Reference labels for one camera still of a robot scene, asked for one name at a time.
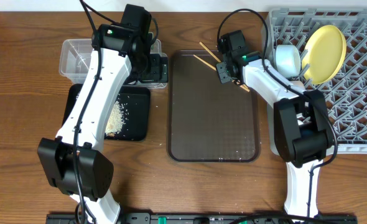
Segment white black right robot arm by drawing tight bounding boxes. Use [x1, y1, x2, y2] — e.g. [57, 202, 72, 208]
[216, 52, 335, 218]

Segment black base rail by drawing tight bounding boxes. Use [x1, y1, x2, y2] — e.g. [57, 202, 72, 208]
[45, 212, 358, 224]

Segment black plastic tray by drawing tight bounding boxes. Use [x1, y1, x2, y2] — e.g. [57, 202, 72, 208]
[62, 83, 151, 142]

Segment light blue bowl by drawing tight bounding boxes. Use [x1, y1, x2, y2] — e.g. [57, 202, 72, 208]
[275, 45, 301, 78]

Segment grey dishwasher rack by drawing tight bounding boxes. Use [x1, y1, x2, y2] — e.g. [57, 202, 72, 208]
[261, 7, 367, 154]

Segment dark brown serving tray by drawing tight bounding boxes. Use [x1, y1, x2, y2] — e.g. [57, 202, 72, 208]
[167, 50, 261, 162]

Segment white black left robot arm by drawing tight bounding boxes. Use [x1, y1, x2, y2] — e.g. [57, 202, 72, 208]
[37, 24, 157, 223]

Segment yellow plate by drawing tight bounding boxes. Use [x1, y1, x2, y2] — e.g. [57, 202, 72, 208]
[302, 25, 346, 85]

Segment pink bowl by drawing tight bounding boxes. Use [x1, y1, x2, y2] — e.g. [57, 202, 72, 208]
[291, 81, 305, 90]

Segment clear plastic bin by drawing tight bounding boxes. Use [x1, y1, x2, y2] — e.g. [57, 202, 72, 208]
[59, 39, 167, 89]

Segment rice and nut scraps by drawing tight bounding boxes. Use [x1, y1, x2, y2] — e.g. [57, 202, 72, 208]
[105, 101, 129, 136]

